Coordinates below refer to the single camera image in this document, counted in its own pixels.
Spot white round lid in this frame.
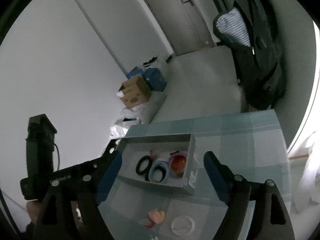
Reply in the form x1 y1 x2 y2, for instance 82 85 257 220
171 215 195 236

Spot person's left hand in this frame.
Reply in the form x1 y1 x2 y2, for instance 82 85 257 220
26 201 42 223

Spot crumpled white plastic bags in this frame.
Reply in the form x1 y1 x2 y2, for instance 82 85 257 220
110 105 150 140

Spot black scrunchie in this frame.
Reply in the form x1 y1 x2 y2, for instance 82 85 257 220
136 156 153 180

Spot brown cardboard box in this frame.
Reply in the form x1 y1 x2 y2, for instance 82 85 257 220
118 75 152 108

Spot grey cardboard box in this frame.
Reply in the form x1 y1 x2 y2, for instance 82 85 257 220
115 133 198 197

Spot striped shirt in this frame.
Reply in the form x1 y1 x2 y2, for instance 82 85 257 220
216 7 250 47

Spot purple bowl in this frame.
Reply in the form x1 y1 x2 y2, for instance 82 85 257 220
168 152 188 179

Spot light blue ring bangle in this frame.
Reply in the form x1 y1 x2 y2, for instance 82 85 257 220
149 160 169 183

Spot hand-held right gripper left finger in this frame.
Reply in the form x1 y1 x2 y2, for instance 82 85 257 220
32 150 123 240

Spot pink flower hair clip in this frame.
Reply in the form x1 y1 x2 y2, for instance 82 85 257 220
147 209 165 225

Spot black jacket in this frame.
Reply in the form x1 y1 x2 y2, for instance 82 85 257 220
212 0 287 110

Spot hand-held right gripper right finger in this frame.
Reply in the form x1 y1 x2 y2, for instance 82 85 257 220
203 151 295 240

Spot black cable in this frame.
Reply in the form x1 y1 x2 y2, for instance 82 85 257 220
52 142 60 173

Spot white plastic bag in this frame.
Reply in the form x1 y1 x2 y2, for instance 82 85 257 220
142 55 170 75

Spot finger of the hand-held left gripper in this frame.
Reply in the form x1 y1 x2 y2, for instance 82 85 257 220
50 138 122 182

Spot large blue box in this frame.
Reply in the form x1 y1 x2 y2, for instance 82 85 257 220
142 68 167 92

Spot checked tablecloth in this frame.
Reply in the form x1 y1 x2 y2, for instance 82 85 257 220
96 109 292 240

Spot small blue box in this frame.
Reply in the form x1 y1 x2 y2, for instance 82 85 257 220
126 66 143 79

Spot white cloth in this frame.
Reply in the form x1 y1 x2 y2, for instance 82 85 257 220
292 132 320 213

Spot grey door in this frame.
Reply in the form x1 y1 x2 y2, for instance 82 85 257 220
131 0 217 55

